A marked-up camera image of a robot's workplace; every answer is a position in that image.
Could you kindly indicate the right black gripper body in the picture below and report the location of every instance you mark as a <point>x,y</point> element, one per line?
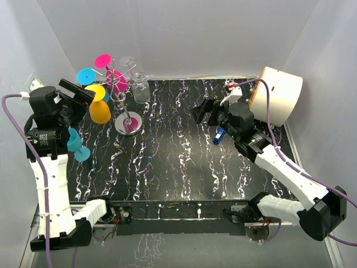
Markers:
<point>220,114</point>

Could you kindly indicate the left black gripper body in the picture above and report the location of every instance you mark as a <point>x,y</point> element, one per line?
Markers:
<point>74,108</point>

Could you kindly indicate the yellow wine glass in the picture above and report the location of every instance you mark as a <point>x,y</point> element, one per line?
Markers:
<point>98,109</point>

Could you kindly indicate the teal wine glass front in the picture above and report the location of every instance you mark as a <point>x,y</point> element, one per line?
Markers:
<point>75,145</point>

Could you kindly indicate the blue wine glass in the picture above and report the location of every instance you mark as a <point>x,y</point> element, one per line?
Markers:
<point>86,77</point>

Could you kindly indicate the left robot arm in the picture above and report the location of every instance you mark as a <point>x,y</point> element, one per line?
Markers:
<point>49,140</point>

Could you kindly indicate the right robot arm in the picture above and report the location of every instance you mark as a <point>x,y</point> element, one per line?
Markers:
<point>317,210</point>

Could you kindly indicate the pink wine glass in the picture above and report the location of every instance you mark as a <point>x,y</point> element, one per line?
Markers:
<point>115,80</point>

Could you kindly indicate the chrome wine glass rack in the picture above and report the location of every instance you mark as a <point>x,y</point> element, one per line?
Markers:
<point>127,123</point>

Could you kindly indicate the clear wine glass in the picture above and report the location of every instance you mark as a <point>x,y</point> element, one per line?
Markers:
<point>129,62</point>

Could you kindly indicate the blue stapler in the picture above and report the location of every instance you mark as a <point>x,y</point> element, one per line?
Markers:
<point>220,133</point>

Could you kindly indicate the white cylindrical container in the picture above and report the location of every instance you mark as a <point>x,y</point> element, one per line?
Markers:
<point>284,92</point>

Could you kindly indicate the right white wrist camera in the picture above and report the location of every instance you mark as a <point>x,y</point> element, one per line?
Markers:
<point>235,93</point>

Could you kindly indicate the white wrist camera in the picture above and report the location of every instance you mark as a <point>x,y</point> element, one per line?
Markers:
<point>35,84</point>
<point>235,93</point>

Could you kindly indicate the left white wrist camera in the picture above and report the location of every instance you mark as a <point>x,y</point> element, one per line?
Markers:
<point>35,84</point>

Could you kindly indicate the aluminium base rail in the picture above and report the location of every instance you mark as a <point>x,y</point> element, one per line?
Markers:
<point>158,229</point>

